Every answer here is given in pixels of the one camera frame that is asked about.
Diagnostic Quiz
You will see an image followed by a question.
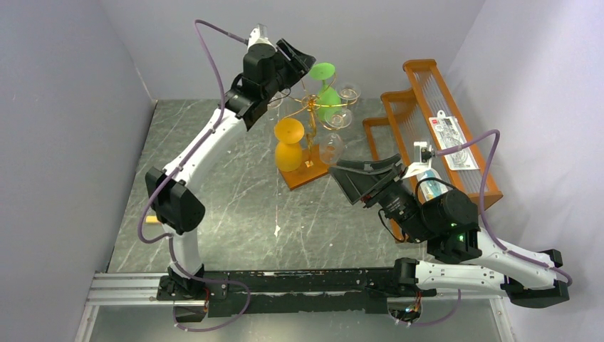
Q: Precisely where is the clear wine glass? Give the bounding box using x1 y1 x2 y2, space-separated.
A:
319 108 353 165
267 92 287 110
336 83 362 106

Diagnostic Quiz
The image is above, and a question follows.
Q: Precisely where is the green plastic wine glass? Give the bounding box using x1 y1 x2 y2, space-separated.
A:
309 62 341 121

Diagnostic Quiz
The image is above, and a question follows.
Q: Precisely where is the yellow plastic wine glass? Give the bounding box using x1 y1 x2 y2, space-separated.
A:
274 118 305 172

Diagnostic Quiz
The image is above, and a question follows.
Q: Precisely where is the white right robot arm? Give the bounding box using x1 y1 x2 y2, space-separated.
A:
328 155 570 309

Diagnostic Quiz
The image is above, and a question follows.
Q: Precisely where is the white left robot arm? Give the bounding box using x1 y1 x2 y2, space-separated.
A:
145 39 316 299

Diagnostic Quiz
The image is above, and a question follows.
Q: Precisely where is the blue packaged item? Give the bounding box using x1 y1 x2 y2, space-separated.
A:
416 169 449 201

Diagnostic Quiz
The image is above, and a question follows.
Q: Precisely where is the wooden tiered display shelf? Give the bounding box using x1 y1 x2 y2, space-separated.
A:
362 58 504 244

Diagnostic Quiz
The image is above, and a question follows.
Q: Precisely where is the white packaged ruler set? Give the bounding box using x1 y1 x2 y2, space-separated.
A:
429 110 479 171

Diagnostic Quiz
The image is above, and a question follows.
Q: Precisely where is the yellow pink eraser block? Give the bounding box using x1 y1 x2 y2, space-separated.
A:
145 215 160 224

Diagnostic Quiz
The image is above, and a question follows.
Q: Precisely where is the gold wire wine glass rack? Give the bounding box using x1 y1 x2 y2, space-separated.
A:
277 72 351 190

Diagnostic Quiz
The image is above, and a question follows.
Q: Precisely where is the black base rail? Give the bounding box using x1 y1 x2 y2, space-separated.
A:
156 266 437 322

